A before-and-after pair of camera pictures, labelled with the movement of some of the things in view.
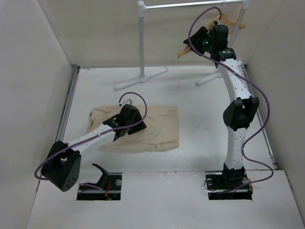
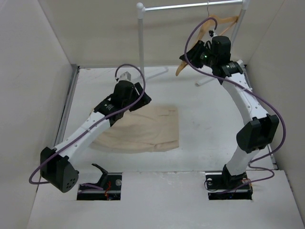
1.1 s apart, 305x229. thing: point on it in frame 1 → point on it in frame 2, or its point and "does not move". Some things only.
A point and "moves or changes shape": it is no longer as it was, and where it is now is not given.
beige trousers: x=162 y=131 does not move
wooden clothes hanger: x=222 y=19 moves or changes shape
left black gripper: x=141 y=127 → x=144 y=100
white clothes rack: x=142 y=6 does not move
